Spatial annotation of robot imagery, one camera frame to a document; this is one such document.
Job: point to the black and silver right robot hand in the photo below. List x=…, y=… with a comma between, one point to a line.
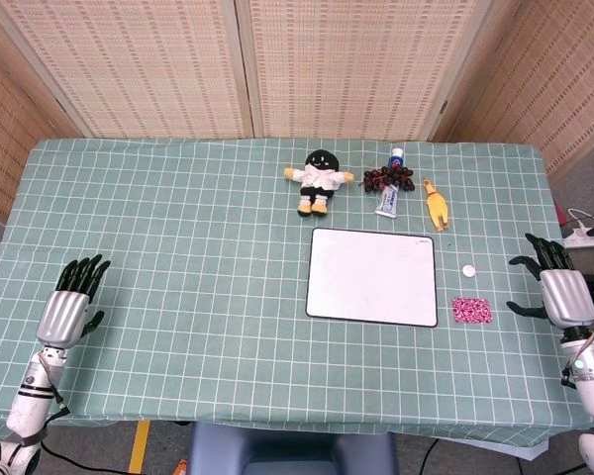
x=569, y=297

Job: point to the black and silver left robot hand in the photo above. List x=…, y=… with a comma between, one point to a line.
x=62, y=314

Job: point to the pink patterned square sponge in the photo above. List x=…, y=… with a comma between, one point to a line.
x=471, y=310

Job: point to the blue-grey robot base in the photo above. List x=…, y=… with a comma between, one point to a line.
x=292, y=450

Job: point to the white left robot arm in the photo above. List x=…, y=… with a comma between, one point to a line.
x=29, y=401

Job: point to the white rectangular board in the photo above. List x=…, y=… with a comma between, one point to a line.
x=371, y=277

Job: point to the white power strip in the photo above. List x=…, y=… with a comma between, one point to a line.
x=581, y=240

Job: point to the small white round disc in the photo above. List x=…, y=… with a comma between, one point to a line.
x=468, y=270

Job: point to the green checked tablecloth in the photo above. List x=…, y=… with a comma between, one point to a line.
x=203, y=297

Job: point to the yellow rubber chicken toy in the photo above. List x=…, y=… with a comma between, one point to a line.
x=435, y=205

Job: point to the bamboo folding screen panel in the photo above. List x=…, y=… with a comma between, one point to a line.
x=356, y=64
x=128, y=64
x=549, y=84
x=10, y=133

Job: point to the small orange object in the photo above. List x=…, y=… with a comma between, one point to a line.
x=181, y=467

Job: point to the white and blue toothpaste tube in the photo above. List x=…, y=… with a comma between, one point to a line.
x=390, y=195

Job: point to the dark red grape bunch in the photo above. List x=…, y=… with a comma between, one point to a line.
x=381, y=179

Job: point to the black-headed plush doll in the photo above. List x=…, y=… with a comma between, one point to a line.
x=318, y=180

